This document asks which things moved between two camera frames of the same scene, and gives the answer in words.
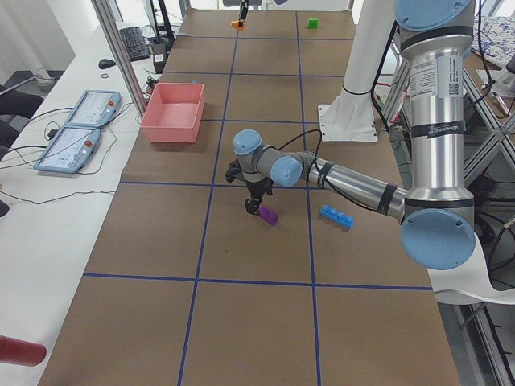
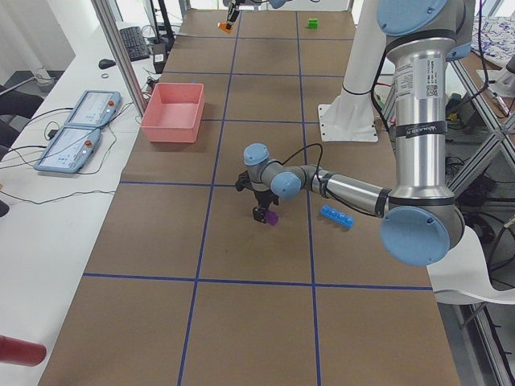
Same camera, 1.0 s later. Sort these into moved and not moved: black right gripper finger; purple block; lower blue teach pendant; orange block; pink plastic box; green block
Moved: black right gripper finger; orange block
Not moved: purple block; pink plastic box; green block; lower blue teach pendant
